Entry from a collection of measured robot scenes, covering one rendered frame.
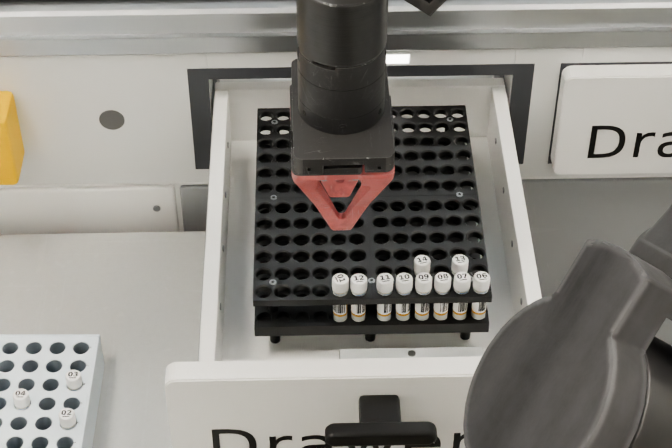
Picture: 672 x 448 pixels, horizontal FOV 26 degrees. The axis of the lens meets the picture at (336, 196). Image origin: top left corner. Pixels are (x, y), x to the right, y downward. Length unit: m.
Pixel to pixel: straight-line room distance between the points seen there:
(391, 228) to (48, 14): 0.33
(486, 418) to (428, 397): 0.46
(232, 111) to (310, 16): 0.40
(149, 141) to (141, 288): 0.13
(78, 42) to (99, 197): 0.18
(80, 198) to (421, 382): 0.46
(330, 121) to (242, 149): 0.36
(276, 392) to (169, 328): 0.27
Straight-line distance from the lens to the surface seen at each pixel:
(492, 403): 0.55
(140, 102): 1.26
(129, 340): 1.24
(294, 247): 1.11
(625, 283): 0.52
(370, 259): 1.10
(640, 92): 1.26
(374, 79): 0.92
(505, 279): 1.18
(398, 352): 1.11
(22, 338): 1.21
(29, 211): 1.36
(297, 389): 0.99
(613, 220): 1.38
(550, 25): 1.23
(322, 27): 0.89
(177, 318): 1.26
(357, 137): 0.94
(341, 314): 1.09
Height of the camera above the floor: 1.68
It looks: 43 degrees down
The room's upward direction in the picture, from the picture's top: straight up
